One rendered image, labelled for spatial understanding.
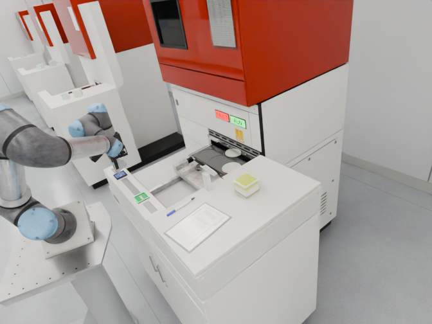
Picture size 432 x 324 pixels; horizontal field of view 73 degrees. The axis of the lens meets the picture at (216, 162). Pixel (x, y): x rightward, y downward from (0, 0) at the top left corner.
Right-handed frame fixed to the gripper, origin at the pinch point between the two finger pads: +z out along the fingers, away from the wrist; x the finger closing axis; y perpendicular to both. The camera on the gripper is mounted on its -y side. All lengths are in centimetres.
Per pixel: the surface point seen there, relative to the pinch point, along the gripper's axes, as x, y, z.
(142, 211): -34.9, -2.9, 2.1
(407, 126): -48, 207, 46
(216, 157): -17, 48, 8
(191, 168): -15.8, 32.8, 7.4
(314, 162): -42, 100, 27
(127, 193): -17.4, -2.4, 2.1
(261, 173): -53, 47, 2
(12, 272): -10, -56, 16
